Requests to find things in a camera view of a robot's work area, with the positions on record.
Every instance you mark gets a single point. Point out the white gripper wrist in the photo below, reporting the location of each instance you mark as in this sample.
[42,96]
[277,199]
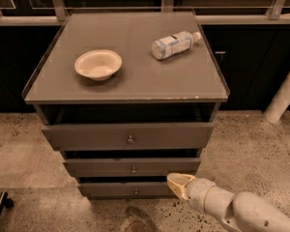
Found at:
[196,192]

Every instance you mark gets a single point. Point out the grey drawer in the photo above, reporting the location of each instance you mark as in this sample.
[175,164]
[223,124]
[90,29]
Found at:
[143,136]
[130,167]
[129,189]

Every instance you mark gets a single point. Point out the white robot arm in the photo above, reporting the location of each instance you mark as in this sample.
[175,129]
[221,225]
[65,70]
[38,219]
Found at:
[240,212]

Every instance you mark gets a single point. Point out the grey bottom drawer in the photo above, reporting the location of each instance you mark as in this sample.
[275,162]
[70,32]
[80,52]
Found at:
[129,189]

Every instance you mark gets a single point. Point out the grey drawer cabinet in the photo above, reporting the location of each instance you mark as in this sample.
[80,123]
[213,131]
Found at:
[187,88]

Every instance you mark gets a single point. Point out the grey top drawer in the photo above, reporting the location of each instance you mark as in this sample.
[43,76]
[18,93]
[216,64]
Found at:
[143,136]

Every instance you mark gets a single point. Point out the clear plastic water bottle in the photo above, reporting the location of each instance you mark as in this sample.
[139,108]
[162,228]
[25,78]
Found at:
[175,44]

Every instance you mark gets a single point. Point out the white diagonal pole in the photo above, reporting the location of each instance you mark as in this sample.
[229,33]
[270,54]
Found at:
[280,102]

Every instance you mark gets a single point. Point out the white paper bowl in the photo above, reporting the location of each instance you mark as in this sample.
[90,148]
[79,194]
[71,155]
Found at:
[98,65]

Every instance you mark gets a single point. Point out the metal railing ledge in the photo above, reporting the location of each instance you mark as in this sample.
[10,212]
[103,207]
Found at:
[56,12]

